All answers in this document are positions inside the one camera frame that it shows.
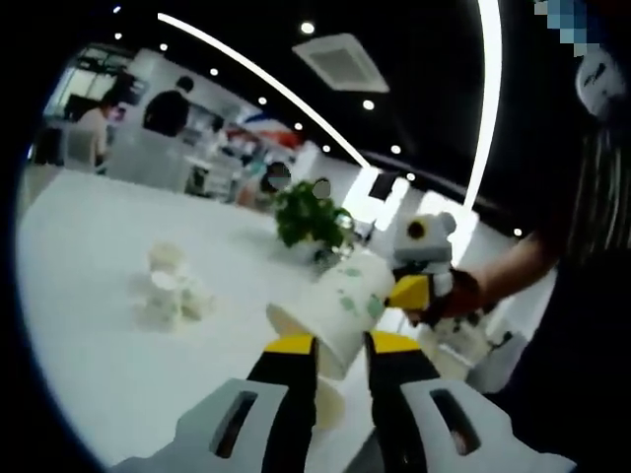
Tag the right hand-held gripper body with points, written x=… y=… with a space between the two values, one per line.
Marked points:
x=429 y=246

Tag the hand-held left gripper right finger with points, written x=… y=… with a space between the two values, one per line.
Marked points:
x=419 y=433

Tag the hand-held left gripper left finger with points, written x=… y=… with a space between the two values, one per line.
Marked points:
x=246 y=433

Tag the green printed paper cup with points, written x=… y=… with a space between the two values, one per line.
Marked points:
x=340 y=305

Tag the pile of paper cups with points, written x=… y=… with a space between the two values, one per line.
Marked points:
x=167 y=305

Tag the person's right hand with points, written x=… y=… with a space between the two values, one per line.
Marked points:
x=461 y=300

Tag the white object with dark marks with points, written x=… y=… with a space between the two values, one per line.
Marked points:
x=458 y=345

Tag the clear glass vase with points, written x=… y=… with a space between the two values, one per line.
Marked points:
x=335 y=258

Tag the green leafy plant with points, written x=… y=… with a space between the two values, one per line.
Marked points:
x=301 y=224

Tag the long ceiling light strip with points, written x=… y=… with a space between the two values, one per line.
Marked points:
x=266 y=79
x=488 y=98

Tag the white table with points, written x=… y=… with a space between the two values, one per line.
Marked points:
x=98 y=369

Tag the person in dark clothes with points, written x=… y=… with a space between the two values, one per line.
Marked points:
x=581 y=320

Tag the ceiling air conditioner vent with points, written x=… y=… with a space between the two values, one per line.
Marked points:
x=340 y=61

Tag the white chest-worn device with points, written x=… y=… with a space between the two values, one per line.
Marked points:
x=599 y=81

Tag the grey panel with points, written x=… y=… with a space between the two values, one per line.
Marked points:
x=148 y=162

